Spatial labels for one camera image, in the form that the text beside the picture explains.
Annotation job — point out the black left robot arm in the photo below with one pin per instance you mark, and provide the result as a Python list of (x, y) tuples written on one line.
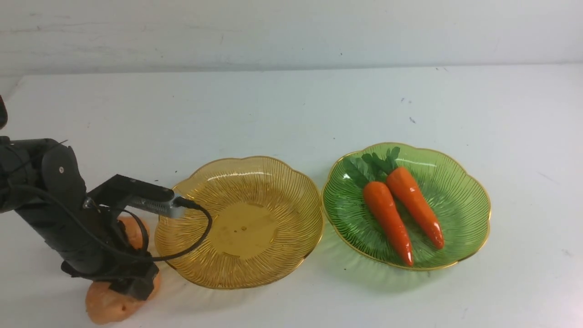
[(41, 182)]

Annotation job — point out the green ribbed plastic plate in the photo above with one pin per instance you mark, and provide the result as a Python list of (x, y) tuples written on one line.
[(459, 201)]

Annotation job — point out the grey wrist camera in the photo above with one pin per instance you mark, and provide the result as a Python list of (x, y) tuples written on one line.
[(165, 208)]

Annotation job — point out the yellow ribbed plastic plate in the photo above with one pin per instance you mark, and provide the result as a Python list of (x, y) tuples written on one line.
[(267, 218)]

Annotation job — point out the toy carrot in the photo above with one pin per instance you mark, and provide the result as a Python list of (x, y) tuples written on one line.
[(381, 204), (406, 189)]

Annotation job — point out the toy potato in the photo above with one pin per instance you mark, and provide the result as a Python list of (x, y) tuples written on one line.
[(132, 231), (104, 306)]

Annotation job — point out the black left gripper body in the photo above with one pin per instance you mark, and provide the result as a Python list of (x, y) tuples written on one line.
[(86, 233)]

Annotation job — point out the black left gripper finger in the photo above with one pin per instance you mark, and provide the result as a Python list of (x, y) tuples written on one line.
[(140, 288)]

